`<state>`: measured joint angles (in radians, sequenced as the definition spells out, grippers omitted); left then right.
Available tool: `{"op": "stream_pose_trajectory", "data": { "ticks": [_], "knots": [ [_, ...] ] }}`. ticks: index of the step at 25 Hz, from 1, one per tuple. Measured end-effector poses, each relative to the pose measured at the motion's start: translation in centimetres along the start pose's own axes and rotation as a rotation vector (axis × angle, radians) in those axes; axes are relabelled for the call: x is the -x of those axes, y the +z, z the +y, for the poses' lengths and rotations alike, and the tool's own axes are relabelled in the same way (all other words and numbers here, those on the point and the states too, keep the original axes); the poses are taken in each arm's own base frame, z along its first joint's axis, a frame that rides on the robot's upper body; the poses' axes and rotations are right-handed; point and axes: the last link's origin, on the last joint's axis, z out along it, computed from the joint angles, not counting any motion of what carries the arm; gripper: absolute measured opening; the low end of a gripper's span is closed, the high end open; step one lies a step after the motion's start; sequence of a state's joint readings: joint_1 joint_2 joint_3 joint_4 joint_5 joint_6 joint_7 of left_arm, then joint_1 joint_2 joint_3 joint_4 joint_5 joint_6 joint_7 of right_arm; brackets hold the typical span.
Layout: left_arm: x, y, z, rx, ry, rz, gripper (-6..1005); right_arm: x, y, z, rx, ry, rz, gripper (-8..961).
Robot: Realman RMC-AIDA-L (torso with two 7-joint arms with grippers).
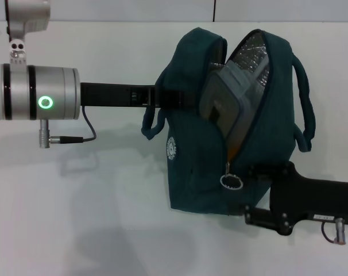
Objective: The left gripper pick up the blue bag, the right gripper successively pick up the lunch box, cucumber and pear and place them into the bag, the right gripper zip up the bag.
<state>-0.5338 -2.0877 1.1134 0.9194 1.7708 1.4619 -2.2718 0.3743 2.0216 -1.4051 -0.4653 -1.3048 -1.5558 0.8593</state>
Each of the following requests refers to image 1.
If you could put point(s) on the clear food container blue seal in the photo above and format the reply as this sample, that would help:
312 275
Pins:
225 97

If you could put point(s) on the dark teal insulated lunch bag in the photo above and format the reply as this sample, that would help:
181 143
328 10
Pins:
263 161

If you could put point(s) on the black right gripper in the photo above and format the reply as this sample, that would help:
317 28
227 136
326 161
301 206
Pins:
314 201

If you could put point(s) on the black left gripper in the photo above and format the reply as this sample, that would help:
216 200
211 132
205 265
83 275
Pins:
113 95

